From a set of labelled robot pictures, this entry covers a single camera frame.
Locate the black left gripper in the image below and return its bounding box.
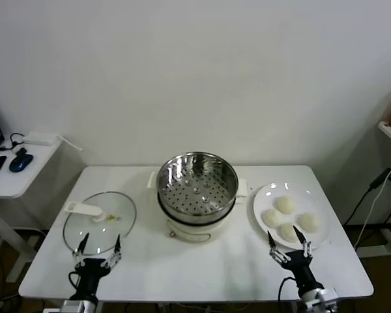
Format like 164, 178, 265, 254
68, 232, 123, 301

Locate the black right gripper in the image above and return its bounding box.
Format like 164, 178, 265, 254
267, 224, 324, 293

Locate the white steamed baozi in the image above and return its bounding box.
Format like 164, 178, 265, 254
278, 222, 302, 244
261, 208, 285, 228
296, 212, 323, 234
273, 195, 298, 215

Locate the stainless steel steamer basket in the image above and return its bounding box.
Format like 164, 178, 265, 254
147, 151, 249, 224

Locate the white round plate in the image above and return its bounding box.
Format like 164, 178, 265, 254
252, 182, 332, 251

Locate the white electric cooker pot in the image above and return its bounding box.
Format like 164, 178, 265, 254
156, 192, 238, 245

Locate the white side table with laptop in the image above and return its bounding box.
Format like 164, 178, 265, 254
0, 138, 65, 283

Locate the blue computer mouse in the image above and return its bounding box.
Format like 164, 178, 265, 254
8, 153, 34, 173

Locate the white power strip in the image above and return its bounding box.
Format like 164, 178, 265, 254
22, 131, 58, 147

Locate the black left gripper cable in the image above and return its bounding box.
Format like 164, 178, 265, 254
67, 270, 82, 293

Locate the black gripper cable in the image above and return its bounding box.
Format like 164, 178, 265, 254
278, 276, 297, 313
67, 270, 82, 293

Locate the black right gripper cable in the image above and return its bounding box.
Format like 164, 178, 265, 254
278, 276, 297, 313

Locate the glass lid with white handle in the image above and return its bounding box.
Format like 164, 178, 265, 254
62, 191, 138, 256

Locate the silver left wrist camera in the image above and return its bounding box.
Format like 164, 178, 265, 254
60, 299, 97, 313

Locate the white hanging cable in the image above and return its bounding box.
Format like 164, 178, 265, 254
354, 148, 391, 250

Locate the white power strip cable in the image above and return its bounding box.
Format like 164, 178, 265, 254
57, 134, 84, 151

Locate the black looped desk cable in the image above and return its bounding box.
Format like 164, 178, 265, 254
0, 132, 32, 153

